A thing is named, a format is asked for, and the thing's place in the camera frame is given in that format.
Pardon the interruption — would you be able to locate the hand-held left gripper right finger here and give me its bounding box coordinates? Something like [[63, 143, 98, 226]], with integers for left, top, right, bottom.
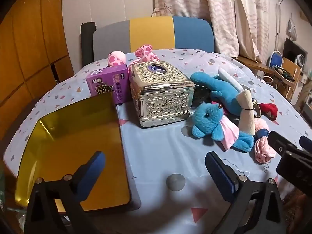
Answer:
[[205, 151, 285, 234]]

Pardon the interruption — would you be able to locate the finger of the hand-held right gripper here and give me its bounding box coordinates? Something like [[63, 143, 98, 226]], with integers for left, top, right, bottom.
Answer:
[[268, 131, 300, 155], [299, 135, 312, 152]]

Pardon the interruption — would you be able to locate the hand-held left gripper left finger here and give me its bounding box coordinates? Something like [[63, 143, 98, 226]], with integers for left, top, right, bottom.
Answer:
[[24, 151, 107, 234]]

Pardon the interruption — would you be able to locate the pink towel blue band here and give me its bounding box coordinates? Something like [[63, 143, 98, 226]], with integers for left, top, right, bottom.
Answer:
[[253, 119, 270, 139]]

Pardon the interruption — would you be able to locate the red plush item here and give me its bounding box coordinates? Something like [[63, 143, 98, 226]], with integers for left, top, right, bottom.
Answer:
[[258, 103, 279, 122]]

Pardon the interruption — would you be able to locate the clear tape roll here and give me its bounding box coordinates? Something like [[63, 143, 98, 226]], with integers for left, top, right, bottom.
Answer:
[[252, 101, 262, 117]]

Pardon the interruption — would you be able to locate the gold metal tin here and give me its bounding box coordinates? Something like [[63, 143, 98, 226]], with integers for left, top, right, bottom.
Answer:
[[15, 91, 133, 212]]

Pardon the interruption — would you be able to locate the blue teddy bear pink dress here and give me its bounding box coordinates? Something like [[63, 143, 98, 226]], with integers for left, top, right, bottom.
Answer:
[[191, 102, 255, 153]]

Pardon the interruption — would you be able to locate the large blue plush toy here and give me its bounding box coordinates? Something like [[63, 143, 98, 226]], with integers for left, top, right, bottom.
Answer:
[[190, 68, 246, 108]]

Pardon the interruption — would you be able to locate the pink lace cloth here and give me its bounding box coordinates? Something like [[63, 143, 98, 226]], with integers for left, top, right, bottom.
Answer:
[[254, 136, 276, 164]]

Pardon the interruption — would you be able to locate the beige roll with black band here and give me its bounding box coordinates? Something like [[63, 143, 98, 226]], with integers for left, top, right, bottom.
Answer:
[[238, 89, 256, 135]]

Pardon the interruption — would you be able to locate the light blue patterned tablecloth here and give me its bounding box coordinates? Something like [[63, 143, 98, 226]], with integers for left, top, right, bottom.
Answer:
[[4, 48, 312, 234]]

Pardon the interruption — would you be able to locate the black furry item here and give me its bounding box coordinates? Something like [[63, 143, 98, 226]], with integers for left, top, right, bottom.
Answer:
[[192, 85, 215, 106]]

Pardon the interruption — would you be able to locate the blue and white chair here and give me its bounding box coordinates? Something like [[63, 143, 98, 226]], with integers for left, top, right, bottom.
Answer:
[[269, 51, 283, 70]]

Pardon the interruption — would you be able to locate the black monitor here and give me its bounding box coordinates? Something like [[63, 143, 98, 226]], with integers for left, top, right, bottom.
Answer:
[[283, 38, 308, 66]]

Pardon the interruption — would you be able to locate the silver ornate tissue box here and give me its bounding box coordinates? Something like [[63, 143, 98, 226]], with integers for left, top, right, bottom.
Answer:
[[129, 61, 196, 128]]

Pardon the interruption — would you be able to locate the purple printed carton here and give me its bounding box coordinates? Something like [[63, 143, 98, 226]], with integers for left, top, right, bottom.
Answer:
[[85, 63, 129, 104]]

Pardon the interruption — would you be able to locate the pink spotted plush toy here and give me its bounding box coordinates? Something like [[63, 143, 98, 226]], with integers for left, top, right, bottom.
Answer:
[[108, 44, 160, 67]]

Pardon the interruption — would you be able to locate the white metal stand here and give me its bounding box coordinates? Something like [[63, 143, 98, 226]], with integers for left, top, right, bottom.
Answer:
[[275, 0, 289, 51]]

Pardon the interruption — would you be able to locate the beige patterned curtain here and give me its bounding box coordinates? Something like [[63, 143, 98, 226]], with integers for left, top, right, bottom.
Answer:
[[231, 0, 270, 64]]

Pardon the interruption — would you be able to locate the wooden wardrobe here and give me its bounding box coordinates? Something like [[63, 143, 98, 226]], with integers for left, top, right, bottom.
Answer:
[[0, 0, 76, 137]]

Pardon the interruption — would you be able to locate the pink patterned curtain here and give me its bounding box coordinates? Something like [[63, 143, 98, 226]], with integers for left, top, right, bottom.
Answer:
[[153, 0, 240, 57]]

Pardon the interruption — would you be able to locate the grey yellow blue chair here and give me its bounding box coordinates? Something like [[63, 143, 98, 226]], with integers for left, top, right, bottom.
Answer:
[[93, 17, 215, 61]]

